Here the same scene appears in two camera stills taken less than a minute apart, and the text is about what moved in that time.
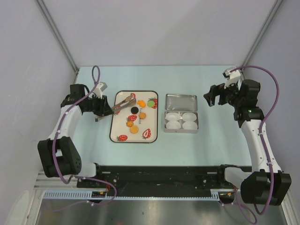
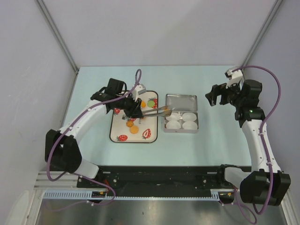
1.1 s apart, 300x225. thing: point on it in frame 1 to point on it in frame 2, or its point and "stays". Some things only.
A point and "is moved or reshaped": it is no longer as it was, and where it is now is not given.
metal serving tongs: x=130 y=101 is moved or reshaped
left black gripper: x=104 y=109 to x=135 y=110
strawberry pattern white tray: x=138 y=123 stays
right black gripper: x=220 y=89 stays
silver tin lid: x=181 y=102 stays
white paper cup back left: x=173 y=116 stays
